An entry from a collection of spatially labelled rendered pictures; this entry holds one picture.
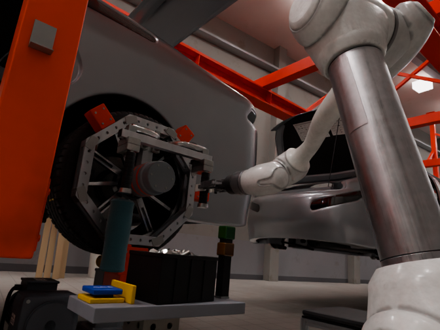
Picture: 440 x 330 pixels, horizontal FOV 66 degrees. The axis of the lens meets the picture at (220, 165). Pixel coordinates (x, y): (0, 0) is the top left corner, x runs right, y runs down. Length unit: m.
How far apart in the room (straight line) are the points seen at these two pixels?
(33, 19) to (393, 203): 1.04
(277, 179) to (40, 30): 0.83
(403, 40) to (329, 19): 0.20
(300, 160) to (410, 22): 0.56
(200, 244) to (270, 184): 6.61
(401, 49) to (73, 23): 0.92
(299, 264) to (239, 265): 2.09
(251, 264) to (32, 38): 7.83
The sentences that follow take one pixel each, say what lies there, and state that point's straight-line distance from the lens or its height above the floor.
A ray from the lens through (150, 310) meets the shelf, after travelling 0.84.
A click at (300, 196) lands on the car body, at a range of 3.78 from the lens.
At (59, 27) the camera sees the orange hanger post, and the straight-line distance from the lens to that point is 1.20.
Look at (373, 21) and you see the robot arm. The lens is 0.72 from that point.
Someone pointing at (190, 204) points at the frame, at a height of 0.79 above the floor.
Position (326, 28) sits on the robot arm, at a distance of 0.70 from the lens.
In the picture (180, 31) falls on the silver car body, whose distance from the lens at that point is 3.94.
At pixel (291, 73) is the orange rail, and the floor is 3.25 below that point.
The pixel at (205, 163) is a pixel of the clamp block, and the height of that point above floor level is 0.93.
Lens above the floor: 0.58
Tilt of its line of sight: 14 degrees up
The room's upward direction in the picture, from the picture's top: 5 degrees clockwise
